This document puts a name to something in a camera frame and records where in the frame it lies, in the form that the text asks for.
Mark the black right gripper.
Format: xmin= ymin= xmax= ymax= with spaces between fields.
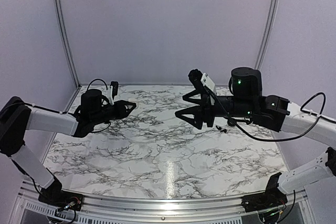
xmin=175 ymin=88 xmax=255 ymax=130

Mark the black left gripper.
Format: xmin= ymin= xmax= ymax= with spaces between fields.
xmin=91 ymin=100 xmax=136 ymax=125

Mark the round black charging case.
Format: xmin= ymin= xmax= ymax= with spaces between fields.
xmin=227 ymin=120 xmax=235 ymax=126

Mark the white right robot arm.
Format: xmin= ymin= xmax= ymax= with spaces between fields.
xmin=175 ymin=67 xmax=335 ymax=207

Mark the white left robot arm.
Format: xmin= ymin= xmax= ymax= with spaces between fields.
xmin=1 ymin=89 xmax=137 ymax=206

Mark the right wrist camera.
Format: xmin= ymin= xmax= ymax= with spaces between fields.
xmin=188 ymin=69 xmax=217 ymax=95

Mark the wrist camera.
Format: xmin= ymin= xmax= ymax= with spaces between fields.
xmin=107 ymin=81 xmax=119 ymax=105
xmin=188 ymin=69 xmax=217 ymax=95

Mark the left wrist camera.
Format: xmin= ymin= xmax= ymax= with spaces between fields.
xmin=107 ymin=81 xmax=119 ymax=105

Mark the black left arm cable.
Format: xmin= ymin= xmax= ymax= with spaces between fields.
xmin=5 ymin=78 xmax=111 ymax=133

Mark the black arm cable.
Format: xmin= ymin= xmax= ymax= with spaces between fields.
xmin=207 ymin=87 xmax=328 ymax=141
xmin=5 ymin=78 xmax=111 ymax=133

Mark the aluminium front rail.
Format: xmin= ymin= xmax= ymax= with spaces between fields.
xmin=9 ymin=182 xmax=317 ymax=223

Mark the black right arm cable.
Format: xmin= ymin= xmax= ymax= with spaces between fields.
xmin=207 ymin=87 xmax=328 ymax=141

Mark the right aluminium corner post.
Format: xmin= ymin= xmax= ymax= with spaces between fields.
xmin=254 ymin=0 xmax=279 ymax=72

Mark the aluminium corner post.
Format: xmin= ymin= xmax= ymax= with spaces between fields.
xmin=54 ymin=0 xmax=81 ymax=88
xmin=254 ymin=0 xmax=279 ymax=72

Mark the left aluminium corner post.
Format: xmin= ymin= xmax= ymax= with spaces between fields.
xmin=54 ymin=0 xmax=81 ymax=88

